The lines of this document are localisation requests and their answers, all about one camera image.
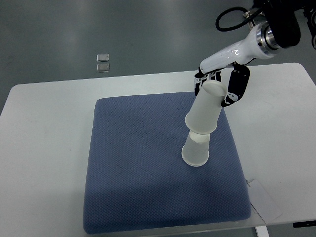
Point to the white paper cup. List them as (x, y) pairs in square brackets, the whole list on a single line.
[(195, 151), (203, 116)]

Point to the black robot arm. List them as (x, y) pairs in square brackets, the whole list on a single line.
[(273, 25)]

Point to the white paper cup on mat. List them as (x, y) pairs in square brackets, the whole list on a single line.
[(195, 151)]

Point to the blue textured cushion mat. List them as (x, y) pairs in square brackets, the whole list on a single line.
[(136, 178)]

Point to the white paper tag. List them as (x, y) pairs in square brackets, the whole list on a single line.
[(262, 202)]

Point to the black table control panel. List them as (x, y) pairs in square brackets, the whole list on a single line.
[(304, 224)]

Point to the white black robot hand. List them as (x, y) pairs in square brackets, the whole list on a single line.
[(260, 43)]

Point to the white table leg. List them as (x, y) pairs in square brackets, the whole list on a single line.
[(262, 231)]

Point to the upper metal floor plate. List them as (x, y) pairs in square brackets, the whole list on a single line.
[(104, 57)]

